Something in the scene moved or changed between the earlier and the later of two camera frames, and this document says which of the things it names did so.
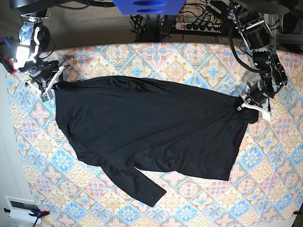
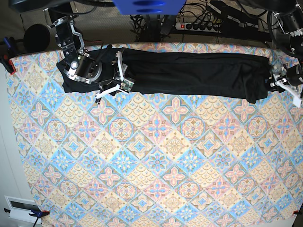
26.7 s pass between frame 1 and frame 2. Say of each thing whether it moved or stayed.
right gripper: moved
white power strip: stayed
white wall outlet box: stayed
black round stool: stayed
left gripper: moved
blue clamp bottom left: stayed
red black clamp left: stayed
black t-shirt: moved
